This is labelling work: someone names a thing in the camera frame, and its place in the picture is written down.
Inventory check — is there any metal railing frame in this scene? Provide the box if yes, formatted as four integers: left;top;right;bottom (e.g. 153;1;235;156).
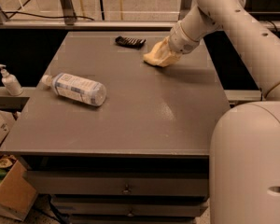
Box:
0;0;280;33

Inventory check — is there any clear plastic bottle lying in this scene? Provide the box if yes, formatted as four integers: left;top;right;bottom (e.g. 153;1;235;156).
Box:
41;73;106;106

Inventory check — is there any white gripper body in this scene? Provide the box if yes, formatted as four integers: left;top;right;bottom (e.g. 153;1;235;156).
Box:
168;21;199;54

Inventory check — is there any black rxbar chocolate wrapper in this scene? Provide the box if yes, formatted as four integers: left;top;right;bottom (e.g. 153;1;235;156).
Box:
115;36;146;49

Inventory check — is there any white pump dispenser bottle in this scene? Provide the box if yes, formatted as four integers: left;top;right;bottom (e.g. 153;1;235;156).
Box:
0;64;23;96

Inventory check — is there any grey drawer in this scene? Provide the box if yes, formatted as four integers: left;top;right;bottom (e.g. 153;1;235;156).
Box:
51;195;207;217
23;171;208;198

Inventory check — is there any yellow wavy sponge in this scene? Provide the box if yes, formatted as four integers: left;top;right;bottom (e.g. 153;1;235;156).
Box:
143;50;179;67

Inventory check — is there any grey drawer cabinet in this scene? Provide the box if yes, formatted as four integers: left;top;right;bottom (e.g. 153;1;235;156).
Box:
1;32;229;224

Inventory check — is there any middle grey drawer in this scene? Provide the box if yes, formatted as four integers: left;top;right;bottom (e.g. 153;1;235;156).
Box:
51;195;207;217

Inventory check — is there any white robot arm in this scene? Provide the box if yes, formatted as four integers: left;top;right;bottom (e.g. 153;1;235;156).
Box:
144;0;280;224

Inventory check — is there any brown cardboard box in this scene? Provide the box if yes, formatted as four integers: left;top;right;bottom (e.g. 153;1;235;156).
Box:
0;161;38;221

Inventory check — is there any black cable on floor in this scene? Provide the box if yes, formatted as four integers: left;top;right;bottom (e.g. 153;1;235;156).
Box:
3;10;95;21

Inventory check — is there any top grey drawer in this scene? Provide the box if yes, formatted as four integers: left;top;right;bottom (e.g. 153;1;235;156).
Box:
23;171;208;198

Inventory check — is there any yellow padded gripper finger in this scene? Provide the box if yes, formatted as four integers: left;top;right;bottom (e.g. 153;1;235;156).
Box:
153;49;182;67
152;37;170;50

